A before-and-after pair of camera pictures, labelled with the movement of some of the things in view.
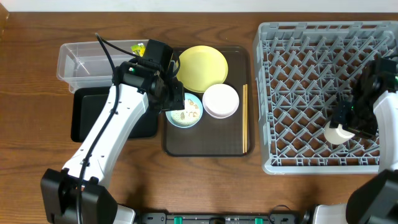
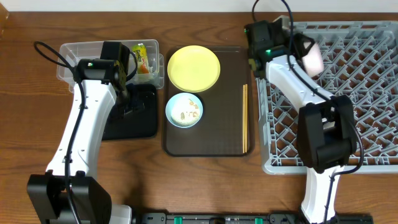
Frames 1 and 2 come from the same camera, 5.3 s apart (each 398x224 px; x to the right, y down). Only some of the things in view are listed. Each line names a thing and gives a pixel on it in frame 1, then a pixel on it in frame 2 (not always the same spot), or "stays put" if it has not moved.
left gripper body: (175, 101) → (131, 106)
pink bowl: (221, 101) → (313, 61)
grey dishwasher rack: (302, 70) stays put
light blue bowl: (188, 117) stays put
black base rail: (219, 218) stays put
